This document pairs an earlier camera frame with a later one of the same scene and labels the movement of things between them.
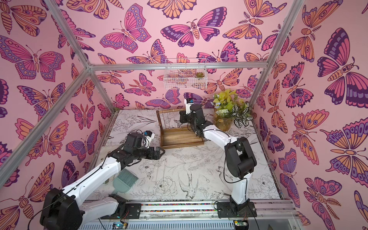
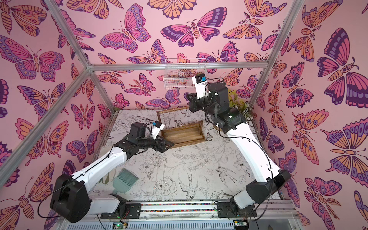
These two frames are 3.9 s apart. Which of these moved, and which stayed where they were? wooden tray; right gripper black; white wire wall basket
Moved: right gripper black
Stayed: white wire wall basket; wooden tray
